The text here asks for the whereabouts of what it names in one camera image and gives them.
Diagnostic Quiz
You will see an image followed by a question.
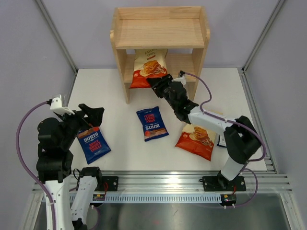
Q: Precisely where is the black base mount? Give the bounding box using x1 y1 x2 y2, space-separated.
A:
199 172 247 192
73 167 118 192

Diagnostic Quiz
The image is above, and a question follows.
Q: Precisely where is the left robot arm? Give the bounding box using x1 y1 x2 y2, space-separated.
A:
36 99 104 230

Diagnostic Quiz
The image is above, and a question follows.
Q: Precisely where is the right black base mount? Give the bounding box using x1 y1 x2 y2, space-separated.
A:
199 172 247 192

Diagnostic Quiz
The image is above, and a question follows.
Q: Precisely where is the cassava chips bag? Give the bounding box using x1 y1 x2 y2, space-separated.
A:
175 109 223 161
130 49 168 89

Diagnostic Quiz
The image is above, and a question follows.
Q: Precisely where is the blue bag back side up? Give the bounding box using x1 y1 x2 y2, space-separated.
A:
217 135 226 148

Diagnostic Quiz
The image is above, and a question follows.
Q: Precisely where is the wooden two-tier shelf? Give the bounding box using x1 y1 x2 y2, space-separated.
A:
110 6 211 103

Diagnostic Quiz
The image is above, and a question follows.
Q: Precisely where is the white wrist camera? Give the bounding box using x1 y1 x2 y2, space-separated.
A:
172 70 187 85
50 94 75 115

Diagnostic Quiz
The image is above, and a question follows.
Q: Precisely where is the blue burts bag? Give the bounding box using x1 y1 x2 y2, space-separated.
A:
77 126 111 164
136 106 169 142

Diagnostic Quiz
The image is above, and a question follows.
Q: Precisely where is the middle blue Burts bag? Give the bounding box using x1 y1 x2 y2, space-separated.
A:
136 106 169 142

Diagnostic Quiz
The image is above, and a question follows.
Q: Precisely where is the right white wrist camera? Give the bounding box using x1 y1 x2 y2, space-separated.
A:
172 70 187 85

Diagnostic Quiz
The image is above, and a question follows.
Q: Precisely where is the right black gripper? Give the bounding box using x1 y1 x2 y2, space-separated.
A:
147 74 178 110

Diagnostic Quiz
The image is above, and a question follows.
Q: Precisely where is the left blue Burts bag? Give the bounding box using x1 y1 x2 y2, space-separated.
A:
77 126 111 164

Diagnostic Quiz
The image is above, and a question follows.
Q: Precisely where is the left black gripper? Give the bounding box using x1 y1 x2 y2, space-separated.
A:
56 103 104 149

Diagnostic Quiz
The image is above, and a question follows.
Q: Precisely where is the aluminium mounting rail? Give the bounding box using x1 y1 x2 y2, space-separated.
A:
31 170 291 198

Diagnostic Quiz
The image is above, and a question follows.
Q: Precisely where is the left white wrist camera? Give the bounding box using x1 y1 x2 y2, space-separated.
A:
50 94 75 115

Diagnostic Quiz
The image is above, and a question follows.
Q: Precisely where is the white slotted cable duct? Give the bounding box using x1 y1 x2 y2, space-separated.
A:
90 193 221 204

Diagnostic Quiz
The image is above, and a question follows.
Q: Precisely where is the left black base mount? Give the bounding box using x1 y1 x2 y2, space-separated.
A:
73 167 118 192

